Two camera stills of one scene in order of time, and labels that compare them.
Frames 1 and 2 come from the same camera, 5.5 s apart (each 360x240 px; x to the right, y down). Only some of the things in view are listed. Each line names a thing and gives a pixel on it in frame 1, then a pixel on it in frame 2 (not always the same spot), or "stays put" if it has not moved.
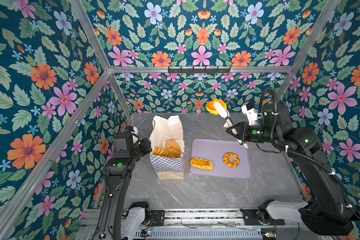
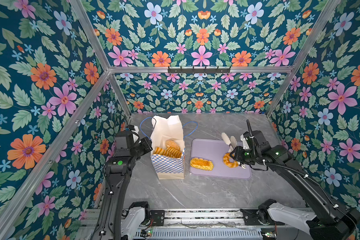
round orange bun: x=172 y=144 stays put
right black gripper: x=242 y=128 to x=236 y=154
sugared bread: x=173 y=152 stays put
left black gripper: x=147 y=145 stays put
